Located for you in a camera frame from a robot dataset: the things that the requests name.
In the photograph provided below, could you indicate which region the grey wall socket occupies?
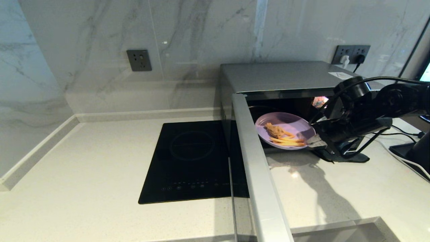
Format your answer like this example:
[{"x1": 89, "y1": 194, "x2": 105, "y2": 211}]
[
  {"x1": 332, "y1": 45, "x2": 354, "y2": 65},
  {"x1": 126, "y1": 50, "x2": 152, "y2": 72},
  {"x1": 352, "y1": 45, "x2": 371, "y2": 64}
]

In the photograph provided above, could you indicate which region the dark door frame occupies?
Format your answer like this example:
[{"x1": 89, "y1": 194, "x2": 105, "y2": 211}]
[{"x1": 400, "y1": 17, "x2": 430, "y2": 81}]

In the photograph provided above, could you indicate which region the silver microwave oven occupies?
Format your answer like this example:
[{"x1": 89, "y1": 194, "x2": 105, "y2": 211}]
[{"x1": 219, "y1": 61, "x2": 393, "y2": 162}]

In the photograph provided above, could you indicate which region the black induction cooktop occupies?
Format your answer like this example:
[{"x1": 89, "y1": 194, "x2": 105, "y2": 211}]
[{"x1": 138, "y1": 120, "x2": 249, "y2": 204}]

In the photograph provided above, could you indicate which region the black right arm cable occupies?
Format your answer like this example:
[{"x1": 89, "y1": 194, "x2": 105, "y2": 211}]
[{"x1": 309, "y1": 77, "x2": 430, "y2": 126}]

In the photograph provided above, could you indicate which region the black glass microwave door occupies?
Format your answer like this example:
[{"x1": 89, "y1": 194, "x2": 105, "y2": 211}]
[{"x1": 228, "y1": 93, "x2": 295, "y2": 242}]

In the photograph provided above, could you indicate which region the brown fried chicken piece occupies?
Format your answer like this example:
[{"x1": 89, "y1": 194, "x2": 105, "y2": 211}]
[{"x1": 264, "y1": 122, "x2": 296, "y2": 139}]

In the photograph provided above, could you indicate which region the flat black appliance base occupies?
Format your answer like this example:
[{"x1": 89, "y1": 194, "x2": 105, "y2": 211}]
[{"x1": 389, "y1": 143, "x2": 417, "y2": 159}]

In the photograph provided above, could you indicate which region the purple plate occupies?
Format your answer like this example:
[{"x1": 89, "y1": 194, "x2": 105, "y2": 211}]
[{"x1": 255, "y1": 112, "x2": 316, "y2": 150}]

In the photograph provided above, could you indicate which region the thin black cable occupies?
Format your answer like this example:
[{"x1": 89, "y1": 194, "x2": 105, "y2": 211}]
[
  {"x1": 383, "y1": 132, "x2": 416, "y2": 144},
  {"x1": 391, "y1": 125, "x2": 424, "y2": 138}
]

